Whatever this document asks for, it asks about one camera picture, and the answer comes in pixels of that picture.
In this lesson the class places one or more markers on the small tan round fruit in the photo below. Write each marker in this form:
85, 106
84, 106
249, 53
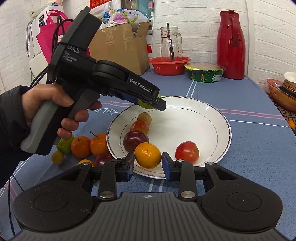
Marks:
145, 117

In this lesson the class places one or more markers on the brown ceramic bowl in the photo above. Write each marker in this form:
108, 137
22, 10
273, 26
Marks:
281, 98

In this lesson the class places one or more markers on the red tomato-like fruit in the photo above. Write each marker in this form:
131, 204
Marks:
187, 151

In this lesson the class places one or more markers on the white cup on bowls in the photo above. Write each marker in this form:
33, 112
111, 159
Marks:
290, 77

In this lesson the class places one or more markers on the dark red plum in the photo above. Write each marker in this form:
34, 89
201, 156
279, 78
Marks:
101, 159
133, 138

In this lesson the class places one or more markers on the brown cardboard box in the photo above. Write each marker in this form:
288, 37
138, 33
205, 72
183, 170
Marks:
119, 44

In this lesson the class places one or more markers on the blue striped tablecloth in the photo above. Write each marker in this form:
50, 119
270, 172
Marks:
262, 147

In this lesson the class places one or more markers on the clear glass pitcher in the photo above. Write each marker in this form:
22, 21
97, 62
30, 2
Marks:
171, 43

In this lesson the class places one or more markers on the person's left hand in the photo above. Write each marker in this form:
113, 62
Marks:
32, 100

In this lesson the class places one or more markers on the white plate with rim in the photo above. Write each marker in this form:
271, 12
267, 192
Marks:
184, 119

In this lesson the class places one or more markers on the small orange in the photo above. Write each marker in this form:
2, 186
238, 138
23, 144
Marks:
147, 155
85, 162

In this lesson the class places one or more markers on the orange mandarin with stem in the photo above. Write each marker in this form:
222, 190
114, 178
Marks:
98, 144

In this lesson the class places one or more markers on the red plastic basin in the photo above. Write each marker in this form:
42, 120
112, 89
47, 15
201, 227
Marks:
163, 65

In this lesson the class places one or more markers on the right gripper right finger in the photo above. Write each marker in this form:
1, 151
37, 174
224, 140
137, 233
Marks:
185, 173

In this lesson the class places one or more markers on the green fruit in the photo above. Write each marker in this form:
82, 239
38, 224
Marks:
151, 101
64, 146

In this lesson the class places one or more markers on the green instant noodle bowl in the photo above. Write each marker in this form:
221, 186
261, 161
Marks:
204, 72

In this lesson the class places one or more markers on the pink shopping bag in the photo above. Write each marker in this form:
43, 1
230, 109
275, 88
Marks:
69, 35

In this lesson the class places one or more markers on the red yellow small fruit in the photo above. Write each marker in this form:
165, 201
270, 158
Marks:
140, 125

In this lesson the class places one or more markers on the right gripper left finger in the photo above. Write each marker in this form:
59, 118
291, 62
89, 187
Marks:
112, 171

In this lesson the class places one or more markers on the red thermos jug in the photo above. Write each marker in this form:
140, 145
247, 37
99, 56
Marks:
231, 49

